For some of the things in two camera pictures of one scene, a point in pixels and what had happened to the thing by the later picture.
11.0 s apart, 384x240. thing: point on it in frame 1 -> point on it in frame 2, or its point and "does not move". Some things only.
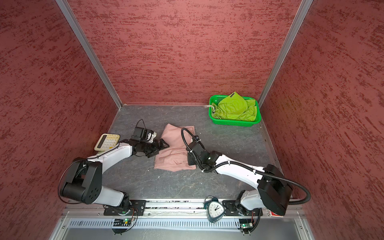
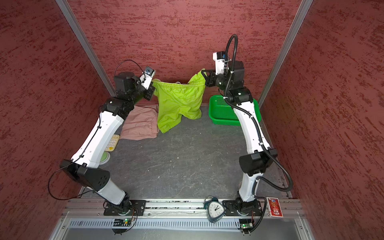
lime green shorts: (235, 107) -> (177, 100)
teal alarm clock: (215, 209) does not move
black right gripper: (191, 162) -> (211, 78)
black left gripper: (156, 148) -> (149, 92)
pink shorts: (174, 157) -> (141, 123)
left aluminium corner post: (76, 26) does not move
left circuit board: (122, 222) does not move
